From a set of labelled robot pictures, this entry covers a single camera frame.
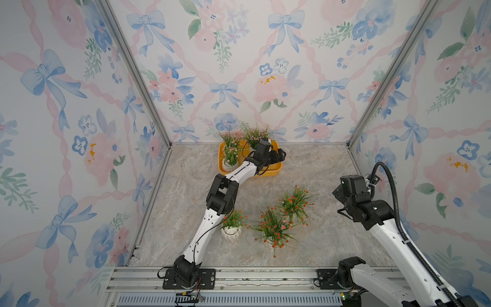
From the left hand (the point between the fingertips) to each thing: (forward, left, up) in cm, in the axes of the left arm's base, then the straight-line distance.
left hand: (283, 154), depth 105 cm
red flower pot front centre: (-44, +10, +7) cm, 46 cm away
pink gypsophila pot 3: (+6, +16, +8) cm, 19 cm away
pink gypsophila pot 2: (+2, +28, +8) cm, 29 cm away
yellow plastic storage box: (+1, +21, +4) cm, 21 cm away
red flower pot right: (-34, 0, +7) cm, 35 cm away
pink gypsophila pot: (-8, +29, +2) cm, 30 cm away
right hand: (-27, -20, +14) cm, 37 cm away
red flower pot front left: (-41, +26, -2) cm, 49 cm away
